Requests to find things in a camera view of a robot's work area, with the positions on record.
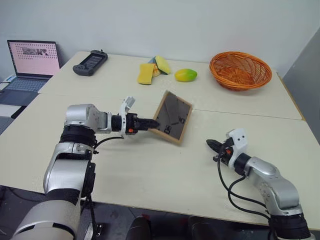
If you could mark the open grey laptop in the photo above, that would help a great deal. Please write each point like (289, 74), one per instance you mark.
(35, 60)

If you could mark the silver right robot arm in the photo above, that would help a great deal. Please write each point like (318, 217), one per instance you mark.
(275, 182)

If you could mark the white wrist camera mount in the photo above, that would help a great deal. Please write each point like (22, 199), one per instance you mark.
(238, 140)
(124, 106)

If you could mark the orange fruit slice toy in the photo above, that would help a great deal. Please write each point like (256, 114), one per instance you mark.
(156, 70)

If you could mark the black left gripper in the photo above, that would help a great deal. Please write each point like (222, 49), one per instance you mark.
(131, 123)

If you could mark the black handheld controller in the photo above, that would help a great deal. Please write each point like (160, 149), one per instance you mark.
(90, 62)

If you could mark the yellow green mango toy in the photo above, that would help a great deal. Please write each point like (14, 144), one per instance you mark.
(185, 75)

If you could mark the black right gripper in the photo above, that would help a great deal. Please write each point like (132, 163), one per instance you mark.
(225, 151)

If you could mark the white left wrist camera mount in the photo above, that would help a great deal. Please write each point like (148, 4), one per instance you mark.
(124, 106)

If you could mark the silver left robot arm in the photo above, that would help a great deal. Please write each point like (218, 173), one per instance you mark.
(67, 172)

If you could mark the wooden picture frame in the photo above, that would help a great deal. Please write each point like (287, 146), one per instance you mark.
(173, 117)

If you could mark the yellow and green sponge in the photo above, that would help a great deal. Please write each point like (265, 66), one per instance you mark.
(163, 63)

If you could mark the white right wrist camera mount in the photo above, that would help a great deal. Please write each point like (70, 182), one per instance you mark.
(238, 140)

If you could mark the white flat box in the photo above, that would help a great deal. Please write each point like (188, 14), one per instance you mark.
(11, 110)

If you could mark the orange wicker basket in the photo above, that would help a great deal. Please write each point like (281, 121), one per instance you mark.
(240, 71)

